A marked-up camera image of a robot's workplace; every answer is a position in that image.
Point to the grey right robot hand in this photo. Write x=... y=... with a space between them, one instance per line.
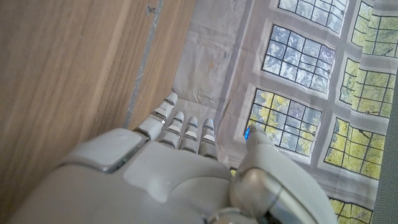
x=161 y=186

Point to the printed window backdrop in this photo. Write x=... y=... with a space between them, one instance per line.
x=298 y=62

